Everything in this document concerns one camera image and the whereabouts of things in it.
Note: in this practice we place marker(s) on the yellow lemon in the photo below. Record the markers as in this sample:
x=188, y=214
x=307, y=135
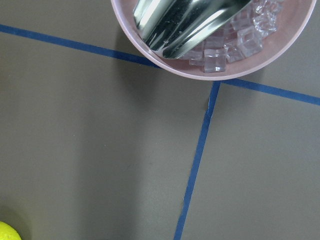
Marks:
x=8, y=233

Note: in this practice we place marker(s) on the metal ice scoop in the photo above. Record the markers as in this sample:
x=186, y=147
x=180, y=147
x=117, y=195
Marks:
x=171, y=28

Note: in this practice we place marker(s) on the clear ice cube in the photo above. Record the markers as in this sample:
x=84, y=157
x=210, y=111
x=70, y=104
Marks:
x=214, y=60
x=249, y=41

